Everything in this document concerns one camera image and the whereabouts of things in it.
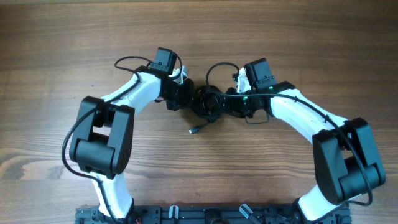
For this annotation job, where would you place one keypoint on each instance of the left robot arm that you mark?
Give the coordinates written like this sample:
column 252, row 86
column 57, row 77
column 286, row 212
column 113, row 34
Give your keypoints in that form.
column 99, row 144

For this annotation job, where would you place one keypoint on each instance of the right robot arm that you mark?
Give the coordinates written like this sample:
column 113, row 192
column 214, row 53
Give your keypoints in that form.
column 346, row 159

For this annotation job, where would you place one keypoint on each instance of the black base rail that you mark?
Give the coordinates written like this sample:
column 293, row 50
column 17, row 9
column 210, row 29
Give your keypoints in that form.
column 217, row 214

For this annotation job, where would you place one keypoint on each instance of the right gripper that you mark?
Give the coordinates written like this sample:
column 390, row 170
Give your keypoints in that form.
column 232, row 108

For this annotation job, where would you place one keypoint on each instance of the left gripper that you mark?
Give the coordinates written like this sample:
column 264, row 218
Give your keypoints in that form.
column 188, row 85

